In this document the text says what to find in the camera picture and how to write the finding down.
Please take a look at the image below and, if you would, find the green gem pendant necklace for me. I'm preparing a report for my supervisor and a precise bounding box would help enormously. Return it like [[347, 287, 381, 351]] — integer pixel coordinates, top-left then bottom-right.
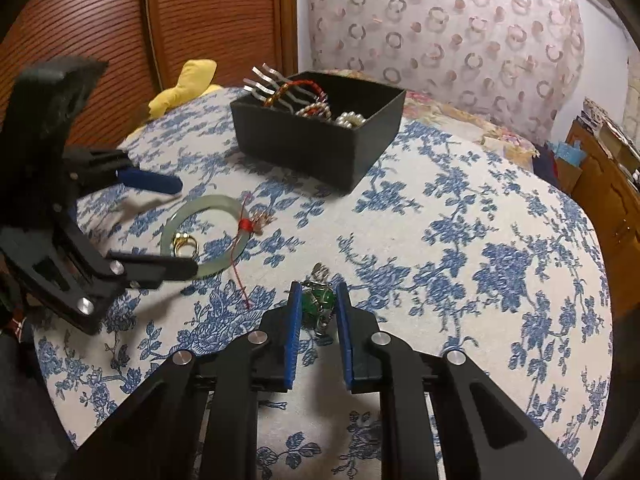
[[301, 263, 338, 338]]

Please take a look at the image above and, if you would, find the pale green jade bangle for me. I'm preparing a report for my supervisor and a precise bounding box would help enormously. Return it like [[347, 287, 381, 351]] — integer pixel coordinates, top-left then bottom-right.
[[160, 194, 253, 278]]

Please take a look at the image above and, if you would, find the red orange beaded bracelet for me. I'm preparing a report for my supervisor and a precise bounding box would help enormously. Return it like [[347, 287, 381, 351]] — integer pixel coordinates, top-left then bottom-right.
[[263, 79, 329, 118]]

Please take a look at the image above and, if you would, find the black jewelry box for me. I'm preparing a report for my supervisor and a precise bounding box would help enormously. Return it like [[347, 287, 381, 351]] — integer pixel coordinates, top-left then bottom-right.
[[231, 72, 406, 193]]

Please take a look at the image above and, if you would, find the white pearl necklace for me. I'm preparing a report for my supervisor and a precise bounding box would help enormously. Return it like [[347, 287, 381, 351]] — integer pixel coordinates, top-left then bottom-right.
[[297, 102, 371, 131]]

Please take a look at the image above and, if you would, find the yellow Pikachu plush toy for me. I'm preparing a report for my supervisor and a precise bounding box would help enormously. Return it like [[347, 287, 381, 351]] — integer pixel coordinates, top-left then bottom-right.
[[126, 58, 221, 140]]

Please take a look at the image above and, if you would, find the brown wooden louvered wardrobe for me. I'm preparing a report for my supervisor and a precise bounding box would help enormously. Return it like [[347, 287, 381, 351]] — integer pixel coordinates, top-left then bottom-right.
[[1, 0, 298, 146]]

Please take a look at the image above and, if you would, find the blue tissue paper bag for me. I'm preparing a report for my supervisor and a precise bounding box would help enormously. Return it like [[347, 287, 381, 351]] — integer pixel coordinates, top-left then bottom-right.
[[547, 140, 587, 167]]

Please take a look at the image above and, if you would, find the wooden sideboard cabinet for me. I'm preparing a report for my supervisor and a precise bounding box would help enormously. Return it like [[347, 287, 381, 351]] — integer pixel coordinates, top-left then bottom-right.
[[566, 120, 640, 318]]

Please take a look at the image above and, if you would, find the pink circle patterned curtain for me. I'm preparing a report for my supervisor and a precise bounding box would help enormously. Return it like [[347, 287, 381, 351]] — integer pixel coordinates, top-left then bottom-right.
[[309, 0, 585, 144]]

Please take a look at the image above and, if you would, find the gold ring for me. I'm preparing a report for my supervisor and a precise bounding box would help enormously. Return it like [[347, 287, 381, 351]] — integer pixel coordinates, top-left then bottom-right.
[[171, 233, 201, 260]]

